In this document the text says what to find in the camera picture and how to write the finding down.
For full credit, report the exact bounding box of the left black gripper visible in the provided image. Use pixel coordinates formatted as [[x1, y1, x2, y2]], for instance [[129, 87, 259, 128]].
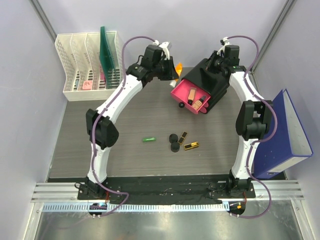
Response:
[[152, 56, 179, 82]]

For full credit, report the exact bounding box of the orange white cream tube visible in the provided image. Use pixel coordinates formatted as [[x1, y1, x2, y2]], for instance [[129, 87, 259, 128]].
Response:
[[169, 62, 183, 88]]

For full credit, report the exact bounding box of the black pink drawer organizer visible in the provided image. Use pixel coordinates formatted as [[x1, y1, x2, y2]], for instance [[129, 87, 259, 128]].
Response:
[[182, 58, 230, 110]]

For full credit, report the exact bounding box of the pink drawer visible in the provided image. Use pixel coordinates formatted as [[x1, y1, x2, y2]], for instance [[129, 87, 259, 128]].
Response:
[[199, 102, 210, 114], [170, 79, 211, 115]]

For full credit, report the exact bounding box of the beige foundation tube black cap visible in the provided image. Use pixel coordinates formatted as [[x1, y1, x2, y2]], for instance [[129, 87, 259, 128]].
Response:
[[187, 87, 197, 105]]

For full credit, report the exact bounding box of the round foundation bottle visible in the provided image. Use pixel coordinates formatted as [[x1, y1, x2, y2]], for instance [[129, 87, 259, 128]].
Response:
[[192, 95, 206, 111]]

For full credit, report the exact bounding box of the black round jar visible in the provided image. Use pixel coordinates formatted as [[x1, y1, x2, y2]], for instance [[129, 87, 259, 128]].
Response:
[[169, 133, 179, 143], [170, 142, 180, 153]]

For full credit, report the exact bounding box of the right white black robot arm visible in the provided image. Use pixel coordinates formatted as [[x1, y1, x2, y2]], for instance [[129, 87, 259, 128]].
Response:
[[206, 43, 273, 198]]

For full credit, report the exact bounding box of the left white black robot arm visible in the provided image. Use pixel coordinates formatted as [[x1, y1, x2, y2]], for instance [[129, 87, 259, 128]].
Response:
[[82, 41, 179, 200]]

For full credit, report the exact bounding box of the black gold upright lipstick case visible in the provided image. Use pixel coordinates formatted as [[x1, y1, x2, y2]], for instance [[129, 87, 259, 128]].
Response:
[[177, 131, 188, 145]]

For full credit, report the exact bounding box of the green board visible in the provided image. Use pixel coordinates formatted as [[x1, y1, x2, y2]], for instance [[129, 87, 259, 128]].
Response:
[[99, 26, 115, 86]]

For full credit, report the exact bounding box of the pink item in organizer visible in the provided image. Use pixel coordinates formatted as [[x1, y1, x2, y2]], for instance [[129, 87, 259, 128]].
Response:
[[99, 66, 105, 81]]

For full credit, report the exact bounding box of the green lip balm tube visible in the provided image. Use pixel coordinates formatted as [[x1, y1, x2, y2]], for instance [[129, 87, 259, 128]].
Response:
[[142, 137, 157, 143]]

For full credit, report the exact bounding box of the gold lipstick lying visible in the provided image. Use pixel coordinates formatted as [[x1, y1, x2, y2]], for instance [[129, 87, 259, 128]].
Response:
[[183, 141, 199, 151]]

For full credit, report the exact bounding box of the pink eraser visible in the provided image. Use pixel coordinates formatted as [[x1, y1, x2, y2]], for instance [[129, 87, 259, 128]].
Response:
[[81, 80, 93, 91]]

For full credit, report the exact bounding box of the white mesh file organizer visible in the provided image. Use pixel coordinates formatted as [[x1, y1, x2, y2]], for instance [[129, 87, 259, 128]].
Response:
[[54, 31, 123, 102]]

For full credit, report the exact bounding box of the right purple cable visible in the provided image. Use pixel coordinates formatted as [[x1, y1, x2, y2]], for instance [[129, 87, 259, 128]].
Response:
[[223, 34, 278, 220]]

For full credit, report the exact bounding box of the purple cable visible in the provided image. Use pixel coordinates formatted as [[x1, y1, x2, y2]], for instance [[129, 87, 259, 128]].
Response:
[[223, 34, 278, 220], [47, 36, 160, 230]]

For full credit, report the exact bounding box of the blue ring binder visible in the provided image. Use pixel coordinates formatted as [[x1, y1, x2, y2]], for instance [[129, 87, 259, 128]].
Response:
[[253, 89, 313, 179]]

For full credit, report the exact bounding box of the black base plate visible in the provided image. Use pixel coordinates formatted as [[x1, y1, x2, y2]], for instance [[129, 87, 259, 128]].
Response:
[[74, 174, 256, 205]]

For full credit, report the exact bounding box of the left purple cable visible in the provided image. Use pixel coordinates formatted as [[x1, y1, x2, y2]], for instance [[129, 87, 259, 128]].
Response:
[[47, 36, 160, 230]]

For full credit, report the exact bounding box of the aluminium rail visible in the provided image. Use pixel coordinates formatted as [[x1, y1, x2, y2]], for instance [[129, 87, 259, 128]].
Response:
[[31, 180, 304, 213]]

